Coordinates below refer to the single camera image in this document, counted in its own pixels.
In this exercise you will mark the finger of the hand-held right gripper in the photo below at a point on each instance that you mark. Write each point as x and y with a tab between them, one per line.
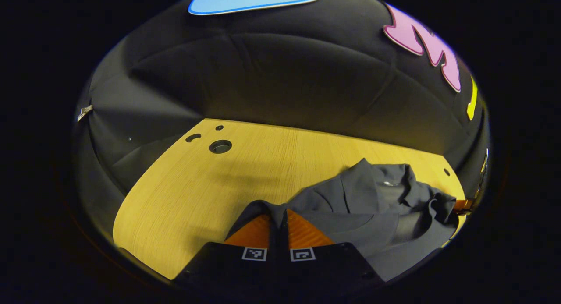
463	206

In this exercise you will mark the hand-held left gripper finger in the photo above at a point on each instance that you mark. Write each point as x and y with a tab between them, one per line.
275	240
285	238

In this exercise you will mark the grey polo shirt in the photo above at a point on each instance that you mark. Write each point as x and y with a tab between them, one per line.
372	207

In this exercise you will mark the black backdrop cloth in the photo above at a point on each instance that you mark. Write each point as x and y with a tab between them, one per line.
285	76

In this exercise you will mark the silver metal clip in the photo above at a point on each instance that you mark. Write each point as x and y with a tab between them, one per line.
84	112

